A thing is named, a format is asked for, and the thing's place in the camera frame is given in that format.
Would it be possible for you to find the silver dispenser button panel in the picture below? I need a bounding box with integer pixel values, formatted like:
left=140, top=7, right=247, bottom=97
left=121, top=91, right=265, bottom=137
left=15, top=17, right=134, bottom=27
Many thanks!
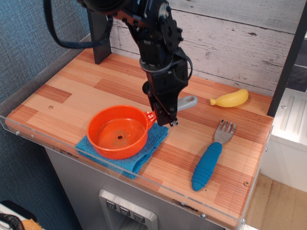
left=99, top=189, right=158, bottom=230

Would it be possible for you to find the white toy sink unit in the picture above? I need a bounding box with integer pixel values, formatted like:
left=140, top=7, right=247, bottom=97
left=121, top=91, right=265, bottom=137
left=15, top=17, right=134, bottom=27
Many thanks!
left=260, top=89, right=307, bottom=192

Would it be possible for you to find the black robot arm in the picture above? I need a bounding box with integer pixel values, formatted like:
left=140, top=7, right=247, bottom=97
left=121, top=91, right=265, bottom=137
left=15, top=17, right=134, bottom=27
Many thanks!
left=79, top=0, right=193, bottom=127

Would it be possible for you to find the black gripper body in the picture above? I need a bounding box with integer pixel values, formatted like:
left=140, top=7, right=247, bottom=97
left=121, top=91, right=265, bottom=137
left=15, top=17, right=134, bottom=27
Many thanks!
left=142, top=56, right=189, bottom=113

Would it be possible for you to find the orange plush object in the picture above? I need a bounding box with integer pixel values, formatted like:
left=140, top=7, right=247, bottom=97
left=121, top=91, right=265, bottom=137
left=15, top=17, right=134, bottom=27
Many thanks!
left=22, top=219, right=43, bottom=230

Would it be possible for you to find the clear acrylic guard rail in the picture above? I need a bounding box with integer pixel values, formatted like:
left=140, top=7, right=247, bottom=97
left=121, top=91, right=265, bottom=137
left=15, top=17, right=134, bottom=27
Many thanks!
left=0, top=43, right=274, bottom=229

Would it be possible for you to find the dark grey post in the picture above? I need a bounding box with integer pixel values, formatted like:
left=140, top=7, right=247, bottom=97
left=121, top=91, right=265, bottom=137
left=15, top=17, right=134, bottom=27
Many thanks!
left=87, top=10, right=111, bottom=65
left=267, top=2, right=307, bottom=117

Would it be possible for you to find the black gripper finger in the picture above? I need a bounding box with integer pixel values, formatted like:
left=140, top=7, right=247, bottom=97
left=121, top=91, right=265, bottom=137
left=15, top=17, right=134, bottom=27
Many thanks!
left=159, top=96, right=178, bottom=125
left=147, top=94, right=168, bottom=126

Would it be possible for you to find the fork with blue handle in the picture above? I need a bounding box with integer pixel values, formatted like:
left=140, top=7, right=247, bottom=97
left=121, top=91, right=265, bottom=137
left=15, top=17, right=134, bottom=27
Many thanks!
left=191, top=120, right=237, bottom=191

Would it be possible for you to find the yellow toy banana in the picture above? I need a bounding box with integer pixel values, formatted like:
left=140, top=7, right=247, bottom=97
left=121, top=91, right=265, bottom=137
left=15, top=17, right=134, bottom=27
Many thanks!
left=210, top=89, right=249, bottom=108

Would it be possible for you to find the black braided cable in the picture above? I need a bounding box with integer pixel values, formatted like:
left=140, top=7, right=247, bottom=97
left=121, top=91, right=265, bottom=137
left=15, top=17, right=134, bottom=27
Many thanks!
left=43, top=0, right=113, bottom=49

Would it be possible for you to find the blue folded cloth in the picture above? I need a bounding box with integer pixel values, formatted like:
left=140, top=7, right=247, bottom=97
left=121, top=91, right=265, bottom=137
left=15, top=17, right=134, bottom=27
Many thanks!
left=76, top=123, right=169, bottom=179

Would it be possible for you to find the orange pot with grey handle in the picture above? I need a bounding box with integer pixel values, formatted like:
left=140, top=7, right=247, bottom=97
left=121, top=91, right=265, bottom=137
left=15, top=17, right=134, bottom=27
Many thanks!
left=86, top=95, right=199, bottom=161

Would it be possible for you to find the dark grey right post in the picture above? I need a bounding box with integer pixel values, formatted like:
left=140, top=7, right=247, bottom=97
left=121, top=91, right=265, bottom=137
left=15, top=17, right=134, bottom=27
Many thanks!
left=267, top=2, right=307, bottom=117

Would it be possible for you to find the dark grey left post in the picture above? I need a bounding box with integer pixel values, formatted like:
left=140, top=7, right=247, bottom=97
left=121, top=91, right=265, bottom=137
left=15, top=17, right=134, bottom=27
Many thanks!
left=87, top=10, right=111, bottom=65

